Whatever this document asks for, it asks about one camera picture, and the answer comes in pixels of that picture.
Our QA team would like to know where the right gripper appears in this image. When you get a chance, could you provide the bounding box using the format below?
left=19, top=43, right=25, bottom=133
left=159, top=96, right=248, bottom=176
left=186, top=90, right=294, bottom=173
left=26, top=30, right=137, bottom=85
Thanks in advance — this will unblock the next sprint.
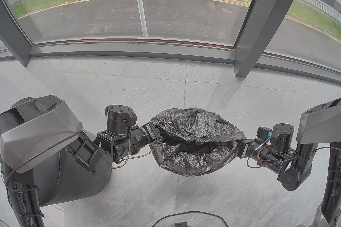
left=238, top=138, right=277, bottom=166

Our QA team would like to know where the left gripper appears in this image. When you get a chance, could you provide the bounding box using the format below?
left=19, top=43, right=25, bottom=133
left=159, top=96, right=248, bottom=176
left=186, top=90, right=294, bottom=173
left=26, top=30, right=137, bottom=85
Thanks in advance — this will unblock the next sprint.
left=113, top=122, right=161, bottom=162

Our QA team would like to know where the black plastic bag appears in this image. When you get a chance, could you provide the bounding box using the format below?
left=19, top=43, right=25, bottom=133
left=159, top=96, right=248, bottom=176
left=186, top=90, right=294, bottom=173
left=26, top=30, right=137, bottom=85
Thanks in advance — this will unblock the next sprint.
left=150, top=108, right=247, bottom=177

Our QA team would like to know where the window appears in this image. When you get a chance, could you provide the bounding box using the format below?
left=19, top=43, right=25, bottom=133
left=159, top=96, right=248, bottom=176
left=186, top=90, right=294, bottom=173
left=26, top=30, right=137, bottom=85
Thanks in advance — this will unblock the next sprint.
left=0, top=0, right=341, bottom=80

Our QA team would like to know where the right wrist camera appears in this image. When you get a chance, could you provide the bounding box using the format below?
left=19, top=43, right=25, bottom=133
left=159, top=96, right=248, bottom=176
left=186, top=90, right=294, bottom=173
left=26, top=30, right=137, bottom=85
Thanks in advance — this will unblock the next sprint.
left=256, top=126, right=273, bottom=142

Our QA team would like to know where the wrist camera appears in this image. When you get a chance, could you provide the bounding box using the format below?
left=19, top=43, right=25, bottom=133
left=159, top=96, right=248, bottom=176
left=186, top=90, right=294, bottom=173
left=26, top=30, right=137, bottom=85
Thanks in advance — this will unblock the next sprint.
left=124, top=108, right=138, bottom=129
left=256, top=126, right=273, bottom=142

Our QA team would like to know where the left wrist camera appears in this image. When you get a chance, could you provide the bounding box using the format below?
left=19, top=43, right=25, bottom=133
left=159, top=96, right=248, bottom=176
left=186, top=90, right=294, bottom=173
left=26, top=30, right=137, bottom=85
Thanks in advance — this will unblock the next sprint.
left=124, top=108, right=138, bottom=129

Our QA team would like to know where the black cable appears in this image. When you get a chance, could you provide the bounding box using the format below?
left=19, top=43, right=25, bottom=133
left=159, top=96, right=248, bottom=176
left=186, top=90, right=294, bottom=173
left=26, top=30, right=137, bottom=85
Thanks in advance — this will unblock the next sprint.
left=157, top=211, right=227, bottom=227

